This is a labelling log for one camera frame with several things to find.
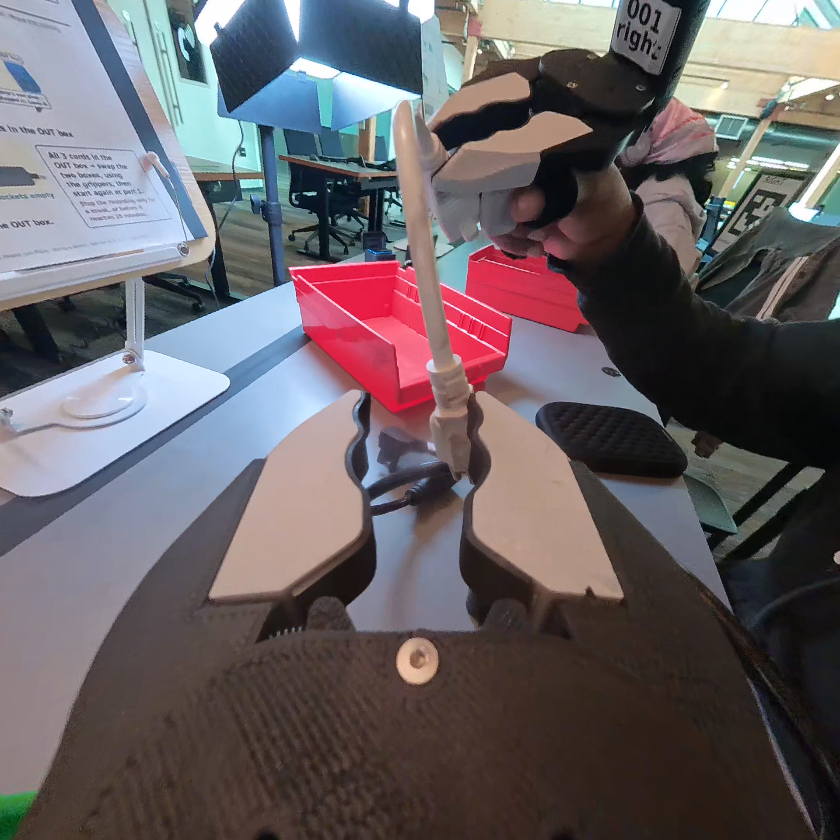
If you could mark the grey jacket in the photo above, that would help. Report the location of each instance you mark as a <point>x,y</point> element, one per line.
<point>774,262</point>

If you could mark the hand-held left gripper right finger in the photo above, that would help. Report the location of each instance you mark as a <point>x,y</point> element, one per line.
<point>538,512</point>

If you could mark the white instruction sheet stand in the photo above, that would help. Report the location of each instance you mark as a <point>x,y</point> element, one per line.
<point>79,164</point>

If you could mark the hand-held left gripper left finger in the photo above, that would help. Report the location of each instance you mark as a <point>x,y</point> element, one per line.
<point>289,512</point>

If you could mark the green plastic bin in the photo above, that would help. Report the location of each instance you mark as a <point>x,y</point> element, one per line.
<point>13,817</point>

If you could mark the person's right hand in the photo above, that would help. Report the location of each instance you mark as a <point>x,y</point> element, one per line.
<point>597,216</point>

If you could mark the red plastic bin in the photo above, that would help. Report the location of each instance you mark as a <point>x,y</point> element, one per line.
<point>367,328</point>
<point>525,289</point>

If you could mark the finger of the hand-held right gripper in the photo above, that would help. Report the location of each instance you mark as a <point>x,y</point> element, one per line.
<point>512,157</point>
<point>485,98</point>

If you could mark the wooden office desk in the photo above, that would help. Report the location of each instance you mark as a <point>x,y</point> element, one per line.
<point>341,164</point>

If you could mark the printed marker sign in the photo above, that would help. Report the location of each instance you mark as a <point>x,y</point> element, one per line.
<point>761,203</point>

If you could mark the black office chair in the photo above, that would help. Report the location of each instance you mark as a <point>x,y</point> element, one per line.
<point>321,190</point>

